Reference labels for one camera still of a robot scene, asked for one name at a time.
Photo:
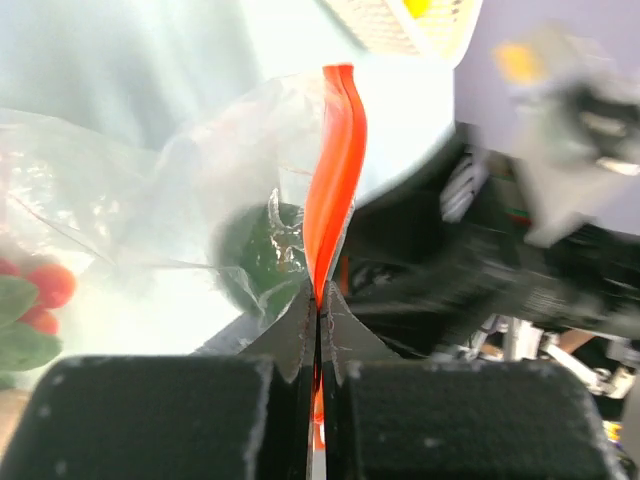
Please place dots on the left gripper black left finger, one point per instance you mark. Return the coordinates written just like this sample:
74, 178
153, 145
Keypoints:
243, 416

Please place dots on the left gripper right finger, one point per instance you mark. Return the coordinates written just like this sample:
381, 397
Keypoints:
390, 418

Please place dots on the green fake pepper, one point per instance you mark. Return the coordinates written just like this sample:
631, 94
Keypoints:
260, 260

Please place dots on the clear zip top bag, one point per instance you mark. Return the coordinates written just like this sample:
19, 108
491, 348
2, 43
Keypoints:
138, 228

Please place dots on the yellow fake lemon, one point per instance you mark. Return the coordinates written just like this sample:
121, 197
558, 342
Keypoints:
417, 8

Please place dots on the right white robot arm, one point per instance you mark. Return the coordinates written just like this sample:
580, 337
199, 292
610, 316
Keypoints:
528, 246

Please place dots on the white perforated plastic basket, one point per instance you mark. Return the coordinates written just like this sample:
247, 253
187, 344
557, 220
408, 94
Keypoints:
386, 27

